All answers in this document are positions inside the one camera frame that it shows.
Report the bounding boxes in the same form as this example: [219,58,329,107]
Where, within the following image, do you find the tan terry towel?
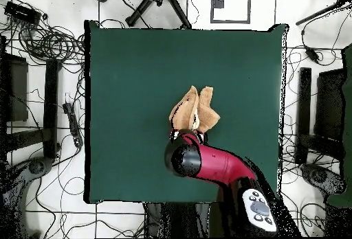
[168,84,221,134]

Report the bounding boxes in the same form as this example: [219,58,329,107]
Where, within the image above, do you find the dark green table cloth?
[83,20,289,205]

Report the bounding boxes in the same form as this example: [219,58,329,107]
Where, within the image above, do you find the black metal stand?
[294,67,344,166]
[5,58,62,160]

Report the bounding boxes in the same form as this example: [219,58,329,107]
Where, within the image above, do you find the black power strip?
[62,102,84,148]

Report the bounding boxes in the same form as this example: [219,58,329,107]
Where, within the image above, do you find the black office chair base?
[92,0,197,30]

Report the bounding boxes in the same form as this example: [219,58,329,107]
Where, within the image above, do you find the grey chair base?
[0,156,54,238]
[299,163,347,196]

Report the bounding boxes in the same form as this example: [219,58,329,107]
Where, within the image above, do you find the dark box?
[0,53,29,123]
[314,68,346,141]

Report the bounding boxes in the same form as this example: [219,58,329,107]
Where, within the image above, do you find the black power adapter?
[304,45,320,64]

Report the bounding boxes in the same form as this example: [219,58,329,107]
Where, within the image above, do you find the black tripod leg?
[295,0,352,26]

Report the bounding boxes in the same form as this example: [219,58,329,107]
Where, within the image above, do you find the black electronics box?
[3,1,42,25]

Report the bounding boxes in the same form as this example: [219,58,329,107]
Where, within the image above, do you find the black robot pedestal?
[142,201,221,238]

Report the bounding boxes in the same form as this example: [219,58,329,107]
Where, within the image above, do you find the tangled black cables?
[0,21,86,67]

